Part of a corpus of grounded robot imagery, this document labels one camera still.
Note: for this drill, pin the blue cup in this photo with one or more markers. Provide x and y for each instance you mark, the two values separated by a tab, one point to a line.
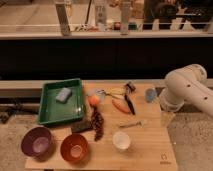
150	95

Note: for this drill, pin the purple bowl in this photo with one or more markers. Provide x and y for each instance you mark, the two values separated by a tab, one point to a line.
36	142

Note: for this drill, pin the dark brown grape bunch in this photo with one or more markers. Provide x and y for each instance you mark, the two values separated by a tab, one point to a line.
97	122

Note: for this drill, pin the blue sponge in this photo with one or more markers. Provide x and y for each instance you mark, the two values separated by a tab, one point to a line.
63	95

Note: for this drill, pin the small dark toy object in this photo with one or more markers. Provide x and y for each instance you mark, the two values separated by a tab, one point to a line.
130	87

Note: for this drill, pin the orange carrot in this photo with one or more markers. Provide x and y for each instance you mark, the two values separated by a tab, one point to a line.
120	106

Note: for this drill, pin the yellow banana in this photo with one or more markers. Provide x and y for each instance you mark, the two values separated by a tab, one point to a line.
116	92

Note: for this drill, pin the red bowl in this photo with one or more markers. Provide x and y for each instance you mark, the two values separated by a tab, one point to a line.
74	148

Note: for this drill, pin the white cup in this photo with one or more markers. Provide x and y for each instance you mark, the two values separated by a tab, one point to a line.
121	140

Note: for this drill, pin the orange apple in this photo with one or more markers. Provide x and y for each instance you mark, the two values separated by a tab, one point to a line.
94	100

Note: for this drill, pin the metal fork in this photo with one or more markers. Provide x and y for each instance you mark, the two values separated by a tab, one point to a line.
139	123

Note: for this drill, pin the clear plastic wrapper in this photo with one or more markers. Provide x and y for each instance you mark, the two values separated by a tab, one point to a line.
99	92

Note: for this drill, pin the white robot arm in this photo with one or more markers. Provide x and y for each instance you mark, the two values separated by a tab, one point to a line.
185	84

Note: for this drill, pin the green plastic tray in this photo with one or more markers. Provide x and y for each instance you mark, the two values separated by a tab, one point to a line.
52	112

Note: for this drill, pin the dark rectangular block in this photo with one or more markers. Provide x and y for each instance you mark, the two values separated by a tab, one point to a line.
81	126

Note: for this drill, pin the wooden board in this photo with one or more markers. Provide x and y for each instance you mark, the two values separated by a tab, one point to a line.
150	148

